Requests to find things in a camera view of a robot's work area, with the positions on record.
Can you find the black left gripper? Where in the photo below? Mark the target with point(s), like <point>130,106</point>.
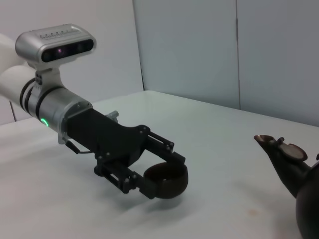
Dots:
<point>107,139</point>

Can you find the small black teacup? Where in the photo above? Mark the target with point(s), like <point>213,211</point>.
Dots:
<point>174,185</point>

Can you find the black round teapot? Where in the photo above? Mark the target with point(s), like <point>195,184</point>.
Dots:
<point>309,204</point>

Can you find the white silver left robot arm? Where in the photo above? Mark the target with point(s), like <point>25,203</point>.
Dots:
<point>15,84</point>

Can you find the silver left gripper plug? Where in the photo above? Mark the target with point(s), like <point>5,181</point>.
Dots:
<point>112,116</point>

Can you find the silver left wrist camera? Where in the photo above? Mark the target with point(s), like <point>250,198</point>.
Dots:
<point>49,42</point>

